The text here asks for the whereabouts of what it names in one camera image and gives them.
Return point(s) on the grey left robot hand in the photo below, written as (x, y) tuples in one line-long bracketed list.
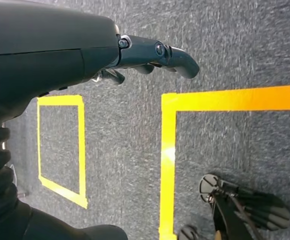
[(35, 49)]

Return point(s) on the yellow floor tape square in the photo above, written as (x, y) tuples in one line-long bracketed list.
[(81, 149), (168, 165)]

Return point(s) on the black robot leg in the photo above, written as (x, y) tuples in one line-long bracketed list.
[(225, 218)]

